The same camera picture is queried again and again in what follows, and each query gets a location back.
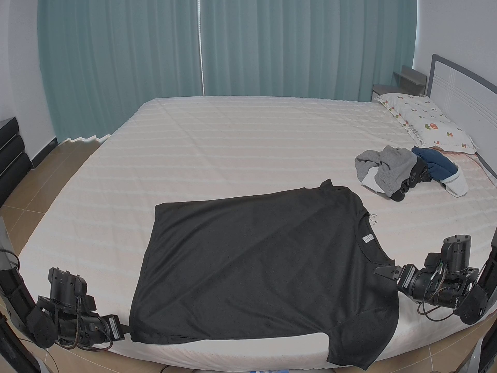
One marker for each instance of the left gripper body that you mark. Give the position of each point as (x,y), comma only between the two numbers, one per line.
(105,330)

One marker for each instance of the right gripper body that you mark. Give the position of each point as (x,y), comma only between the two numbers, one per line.
(419,286)

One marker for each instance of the black T-shirt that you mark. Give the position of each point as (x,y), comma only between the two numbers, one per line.
(264,266)

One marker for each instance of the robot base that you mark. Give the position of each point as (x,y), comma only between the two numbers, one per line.
(268,371)

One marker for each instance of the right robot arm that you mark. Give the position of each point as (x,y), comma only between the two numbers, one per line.
(458,258)

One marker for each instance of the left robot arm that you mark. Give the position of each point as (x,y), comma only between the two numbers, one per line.
(42,325)

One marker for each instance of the pile of clothes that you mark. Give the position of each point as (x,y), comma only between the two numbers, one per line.
(396,169)

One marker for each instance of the bed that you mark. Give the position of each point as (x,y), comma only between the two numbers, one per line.
(233,142)

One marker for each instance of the white printed pillow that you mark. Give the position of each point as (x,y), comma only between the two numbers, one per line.
(427,122)

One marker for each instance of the black chest of drawers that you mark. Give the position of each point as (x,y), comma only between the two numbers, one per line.
(11,157)

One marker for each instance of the grey bedside table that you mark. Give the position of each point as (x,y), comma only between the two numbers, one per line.
(407,78)

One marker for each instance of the blue-green curtain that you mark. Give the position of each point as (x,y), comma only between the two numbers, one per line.
(303,37)
(116,53)

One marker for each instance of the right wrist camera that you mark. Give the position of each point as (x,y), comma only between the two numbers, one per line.
(434,262)

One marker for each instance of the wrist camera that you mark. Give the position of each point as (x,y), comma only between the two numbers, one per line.
(434,262)
(87,303)

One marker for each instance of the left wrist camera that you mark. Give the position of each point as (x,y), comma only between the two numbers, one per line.
(87,303)

